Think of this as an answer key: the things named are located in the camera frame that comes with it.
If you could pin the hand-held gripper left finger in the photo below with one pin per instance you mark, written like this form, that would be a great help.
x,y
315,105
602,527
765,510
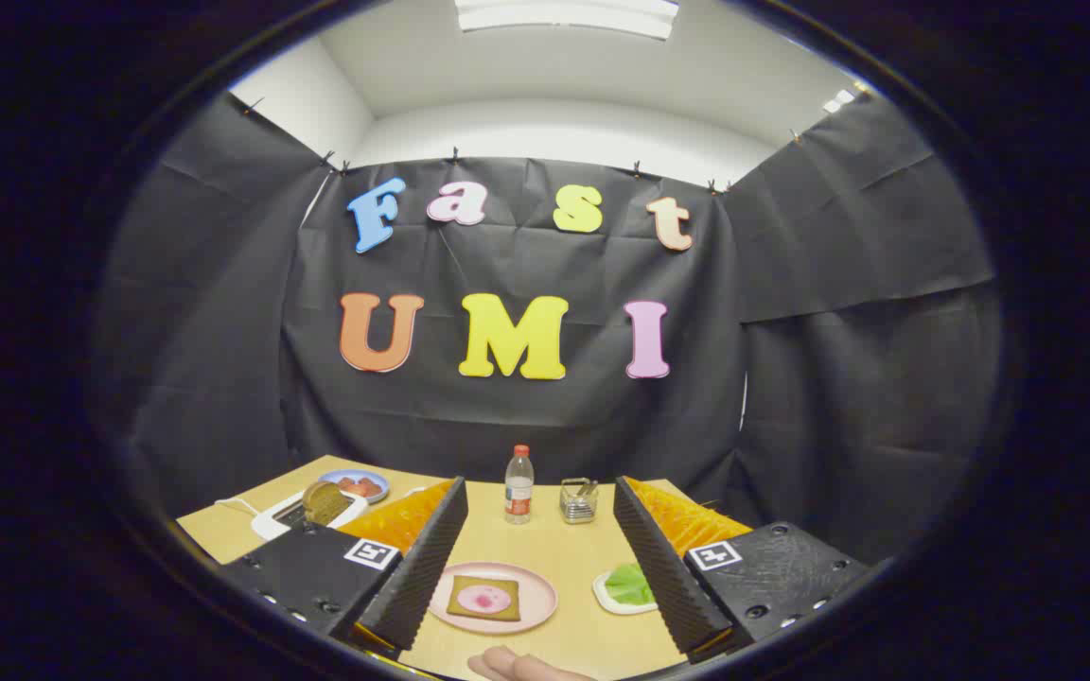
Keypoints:
x,y
413,577

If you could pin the white toaster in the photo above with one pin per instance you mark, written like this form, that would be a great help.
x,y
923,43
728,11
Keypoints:
x,y
271,522

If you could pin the large ceiling light panel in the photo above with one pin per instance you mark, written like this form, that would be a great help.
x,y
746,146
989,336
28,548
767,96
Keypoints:
x,y
564,14

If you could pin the small white square plate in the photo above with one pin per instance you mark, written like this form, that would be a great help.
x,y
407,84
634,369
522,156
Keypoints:
x,y
602,596

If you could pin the brown meat patties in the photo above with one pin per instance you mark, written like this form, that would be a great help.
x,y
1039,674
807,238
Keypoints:
x,y
362,487

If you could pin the pink round plate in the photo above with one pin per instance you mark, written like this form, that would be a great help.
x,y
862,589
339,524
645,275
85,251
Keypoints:
x,y
537,598

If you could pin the small ceiling light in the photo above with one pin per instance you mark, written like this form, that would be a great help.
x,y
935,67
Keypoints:
x,y
839,99

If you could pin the plain brown bread slice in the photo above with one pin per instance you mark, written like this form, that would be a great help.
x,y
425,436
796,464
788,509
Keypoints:
x,y
325,503

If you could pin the bread slice with pink jam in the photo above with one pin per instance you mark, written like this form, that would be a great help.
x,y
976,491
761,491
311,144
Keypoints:
x,y
483,599

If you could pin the green lettuce leaf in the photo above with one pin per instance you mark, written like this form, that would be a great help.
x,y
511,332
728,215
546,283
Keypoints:
x,y
628,586

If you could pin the clear red-capped water bottle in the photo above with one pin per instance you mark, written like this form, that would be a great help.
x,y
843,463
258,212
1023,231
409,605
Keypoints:
x,y
518,492

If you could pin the blue round plate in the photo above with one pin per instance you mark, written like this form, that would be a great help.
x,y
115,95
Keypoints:
x,y
332,478

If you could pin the metal mesh utensil holder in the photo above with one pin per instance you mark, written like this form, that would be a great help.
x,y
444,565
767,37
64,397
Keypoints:
x,y
578,506

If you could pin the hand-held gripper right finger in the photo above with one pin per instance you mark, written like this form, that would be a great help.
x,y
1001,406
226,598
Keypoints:
x,y
668,577

